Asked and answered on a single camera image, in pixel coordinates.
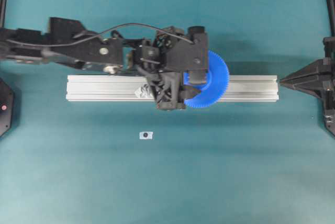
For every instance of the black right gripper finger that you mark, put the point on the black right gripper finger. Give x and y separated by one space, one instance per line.
315 68
315 89

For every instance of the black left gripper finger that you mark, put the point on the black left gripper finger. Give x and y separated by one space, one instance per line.
197 77
168 90

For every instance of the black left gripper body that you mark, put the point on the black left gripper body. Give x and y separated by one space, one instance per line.
149 54

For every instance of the large blue plastic gear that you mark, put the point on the large blue plastic gear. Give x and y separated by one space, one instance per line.
217 83

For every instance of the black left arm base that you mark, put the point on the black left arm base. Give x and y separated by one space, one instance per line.
6 107

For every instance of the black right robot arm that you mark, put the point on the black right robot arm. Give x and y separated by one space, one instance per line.
317 79

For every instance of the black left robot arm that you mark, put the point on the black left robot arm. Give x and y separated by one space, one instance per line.
69 43

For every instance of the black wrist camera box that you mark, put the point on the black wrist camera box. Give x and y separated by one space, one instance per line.
185 56

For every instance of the clear left shaft mount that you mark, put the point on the clear left shaft mount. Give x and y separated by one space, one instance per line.
143 91

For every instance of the silver aluminium extrusion rail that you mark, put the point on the silver aluminium extrusion rail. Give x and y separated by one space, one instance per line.
107 88

